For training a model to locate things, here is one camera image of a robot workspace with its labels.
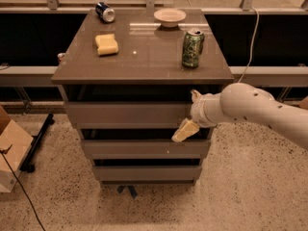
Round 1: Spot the yellow sponge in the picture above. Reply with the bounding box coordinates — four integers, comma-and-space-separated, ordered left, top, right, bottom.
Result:
95, 34, 118, 56

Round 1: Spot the grey bottom drawer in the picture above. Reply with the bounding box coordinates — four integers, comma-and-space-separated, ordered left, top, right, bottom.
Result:
92, 166, 201, 182

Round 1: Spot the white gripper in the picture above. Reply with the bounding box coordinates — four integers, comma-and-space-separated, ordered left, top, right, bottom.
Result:
171, 90, 225, 142

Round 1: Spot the blue soda can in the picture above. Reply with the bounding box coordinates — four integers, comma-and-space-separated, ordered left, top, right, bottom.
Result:
95, 2, 116, 23

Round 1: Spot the metal window railing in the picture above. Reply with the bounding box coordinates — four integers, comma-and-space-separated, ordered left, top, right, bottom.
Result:
0, 0, 308, 15

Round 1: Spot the black stand leg left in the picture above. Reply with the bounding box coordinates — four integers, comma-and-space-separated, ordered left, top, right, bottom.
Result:
19, 114, 55, 173

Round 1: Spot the grey middle drawer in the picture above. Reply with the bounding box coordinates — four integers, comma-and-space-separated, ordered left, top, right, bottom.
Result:
81, 139, 211, 159

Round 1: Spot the white hanging cable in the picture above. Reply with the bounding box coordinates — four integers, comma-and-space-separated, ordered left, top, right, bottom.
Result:
236, 7, 260, 84

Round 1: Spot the black floor cable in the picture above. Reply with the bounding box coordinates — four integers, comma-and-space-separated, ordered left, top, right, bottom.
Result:
0, 151, 47, 231

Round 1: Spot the grey top drawer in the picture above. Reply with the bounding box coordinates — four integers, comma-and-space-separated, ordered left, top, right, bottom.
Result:
64, 102, 192, 129

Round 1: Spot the cardboard box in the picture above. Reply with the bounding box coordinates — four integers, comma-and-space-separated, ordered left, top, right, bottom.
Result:
0, 106, 33, 193

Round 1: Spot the beige ceramic bowl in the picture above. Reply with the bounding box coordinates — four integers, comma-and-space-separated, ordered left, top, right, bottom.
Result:
154, 8, 186, 28

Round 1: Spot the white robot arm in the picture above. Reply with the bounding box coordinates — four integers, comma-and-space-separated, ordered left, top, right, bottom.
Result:
172, 83, 308, 149

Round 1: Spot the grey drawer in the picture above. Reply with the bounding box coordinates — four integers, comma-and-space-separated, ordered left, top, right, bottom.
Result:
92, 166, 201, 182
81, 139, 211, 159
64, 102, 192, 129

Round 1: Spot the grey drawer cabinet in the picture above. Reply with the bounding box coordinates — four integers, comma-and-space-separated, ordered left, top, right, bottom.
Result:
52, 10, 233, 185

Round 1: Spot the green soda can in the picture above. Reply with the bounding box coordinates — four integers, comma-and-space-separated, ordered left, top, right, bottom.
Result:
182, 28, 205, 68

